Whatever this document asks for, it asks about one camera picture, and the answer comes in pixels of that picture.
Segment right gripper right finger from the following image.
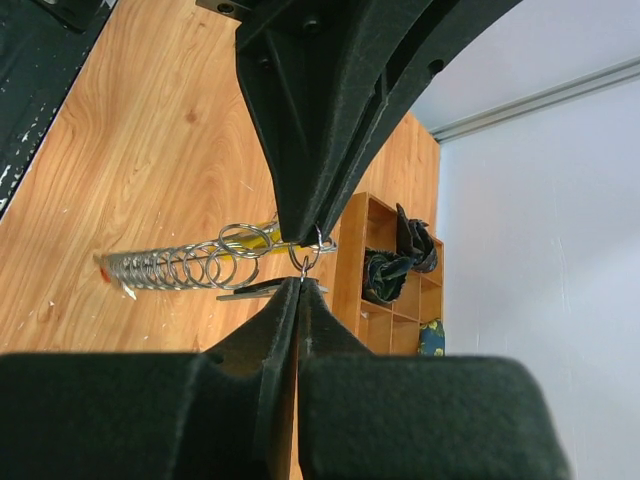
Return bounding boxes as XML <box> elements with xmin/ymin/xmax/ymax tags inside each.
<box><xmin>298</xmin><ymin>280</ymin><xmax>571</xmax><ymax>479</ymax></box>

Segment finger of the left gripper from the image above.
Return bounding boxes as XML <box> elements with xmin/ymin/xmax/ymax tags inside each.
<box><xmin>234</xmin><ymin>0</ymin><xmax>441</xmax><ymax>244</ymax></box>
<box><xmin>319</xmin><ymin>1</ymin><xmax>516</xmax><ymax>236</ymax></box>

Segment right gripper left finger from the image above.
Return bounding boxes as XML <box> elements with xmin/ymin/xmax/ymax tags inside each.
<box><xmin>1</xmin><ymin>278</ymin><xmax>300</xmax><ymax>479</ymax></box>

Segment key with black tag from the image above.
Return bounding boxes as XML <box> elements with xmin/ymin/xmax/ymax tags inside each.
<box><xmin>216</xmin><ymin>245</ymin><xmax>325</xmax><ymax>302</ymax></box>

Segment wooden compartment tray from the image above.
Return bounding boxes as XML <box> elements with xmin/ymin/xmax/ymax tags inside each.
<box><xmin>333</xmin><ymin>193</ymin><xmax>445</xmax><ymax>356</ymax></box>

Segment blue yellow patterned tie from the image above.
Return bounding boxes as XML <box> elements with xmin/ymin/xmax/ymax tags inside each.
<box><xmin>418</xmin><ymin>318</ymin><xmax>446</xmax><ymax>356</ymax></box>

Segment dark rolled tie centre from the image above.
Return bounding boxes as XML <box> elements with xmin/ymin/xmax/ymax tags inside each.
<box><xmin>361</xmin><ymin>248</ymin><xmax>413</xmax><ymax>305</ymax></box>

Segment dark rolled tie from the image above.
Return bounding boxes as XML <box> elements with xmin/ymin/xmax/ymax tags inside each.
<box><xmin>361</xmin><ymin>248</ymin><xmax>413</xmax><ymax>305</ymax></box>
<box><xmin>396</xmin><ymin>203</ymin><xmax>439</xmax><ymax>274</ymax></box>

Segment dark rolled tie left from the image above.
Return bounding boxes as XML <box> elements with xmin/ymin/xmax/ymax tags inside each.
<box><xmin>396</xmin><ymin>203</ymin><xmax>439</xmax><ymax>274</ymax></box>

